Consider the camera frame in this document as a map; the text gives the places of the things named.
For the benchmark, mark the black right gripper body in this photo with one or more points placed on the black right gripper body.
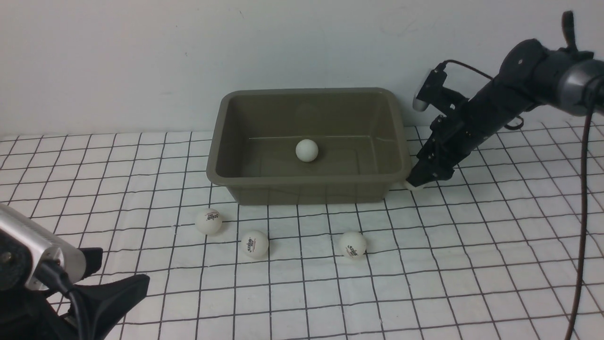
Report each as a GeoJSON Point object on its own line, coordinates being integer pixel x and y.
{"type": "Point", "coordinates": [455, 136]}

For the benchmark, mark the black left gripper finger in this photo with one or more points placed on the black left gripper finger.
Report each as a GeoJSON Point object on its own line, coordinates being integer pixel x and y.
{"type": "Point", "coordinates": [93, 260]}
{"type": "Point", "coordinates": [100, 307]}

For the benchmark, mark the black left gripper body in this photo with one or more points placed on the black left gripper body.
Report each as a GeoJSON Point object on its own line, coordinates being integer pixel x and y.
{"type": "Point", "coordinates": [27, 315]}

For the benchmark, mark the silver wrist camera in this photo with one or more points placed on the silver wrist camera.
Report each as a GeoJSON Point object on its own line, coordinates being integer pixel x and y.
{"type": "Point", "coordinates": [42, 245]}
{"type": "Point", "coordinates": [432, 92]}

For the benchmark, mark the white black grid tablecloth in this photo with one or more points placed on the white black grid tablecloth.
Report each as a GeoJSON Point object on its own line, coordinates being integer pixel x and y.
{"type": "Point", "coordinates": [489, 255]}

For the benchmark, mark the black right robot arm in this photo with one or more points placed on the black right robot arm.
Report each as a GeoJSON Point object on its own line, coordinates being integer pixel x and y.
{"type": "Point", "coordinates": [531, 75]}

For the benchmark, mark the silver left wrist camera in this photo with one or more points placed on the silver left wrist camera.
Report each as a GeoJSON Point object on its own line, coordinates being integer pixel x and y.
{"type": "Point", "coordinates": [42, 245]}

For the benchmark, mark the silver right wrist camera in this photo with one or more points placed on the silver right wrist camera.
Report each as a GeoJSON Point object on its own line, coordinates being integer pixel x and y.
{"type": "Point", "coordinates": [432, 92]}

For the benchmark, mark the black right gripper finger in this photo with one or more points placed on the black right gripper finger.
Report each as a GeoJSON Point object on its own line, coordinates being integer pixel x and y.
{"type": "Point", "coordinates": [442, 172]}
{"type": "Point", "coordinates": [421, 173]}

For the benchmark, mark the white ping-pong ball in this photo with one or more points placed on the white ping-pong ball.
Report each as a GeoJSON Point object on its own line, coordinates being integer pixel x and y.
{"type": "Point", "coordinates": [307, 150]}
{"type": "Point", "coordinates": [352, 245]}
{"type": "Point", "coordinates": [254, 244]}
{"type": "Point", "coordinates": [208, 221]}
{"type": "Point", "coordinates": [411, 187]}

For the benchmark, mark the olive green plastic bin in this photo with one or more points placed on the olive green plastic bin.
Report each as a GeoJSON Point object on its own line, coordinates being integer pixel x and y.
{"type": "Point", "coordinates": [360, 133]}

